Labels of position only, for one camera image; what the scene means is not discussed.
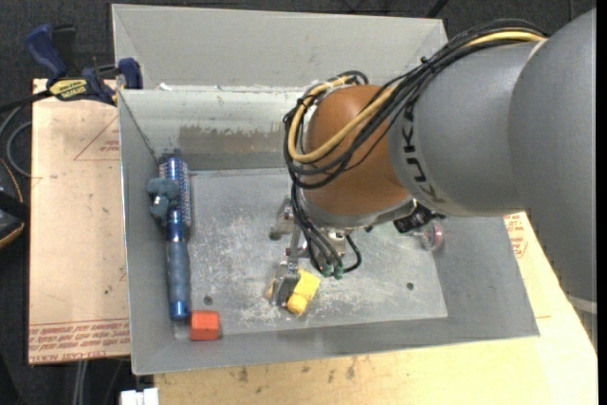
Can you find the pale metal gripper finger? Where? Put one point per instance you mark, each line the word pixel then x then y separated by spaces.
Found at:
pixel 281 291
pixel 294 272

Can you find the yellow toy block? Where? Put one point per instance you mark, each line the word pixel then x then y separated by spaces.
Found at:
pixel 306 289

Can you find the orange-red block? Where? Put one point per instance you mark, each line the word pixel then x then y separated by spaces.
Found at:
pixel 205 325

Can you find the blue round hairbrush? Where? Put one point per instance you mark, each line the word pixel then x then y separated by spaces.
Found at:
pixel 178 261

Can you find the clear glass with pink base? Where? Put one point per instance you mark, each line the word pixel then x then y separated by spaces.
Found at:
pixel 432 236

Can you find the grey-blue toy animal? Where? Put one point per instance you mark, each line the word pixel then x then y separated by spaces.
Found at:
pixel 162 196

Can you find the grey metal bin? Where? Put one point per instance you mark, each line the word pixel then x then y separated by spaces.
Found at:
pixel 246 47

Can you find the brown cardboard board, red print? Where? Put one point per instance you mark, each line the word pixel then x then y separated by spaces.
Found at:
pixel 76 213

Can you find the black cylinder on white bracket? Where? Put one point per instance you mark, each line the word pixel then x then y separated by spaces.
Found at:
pixel 413 219

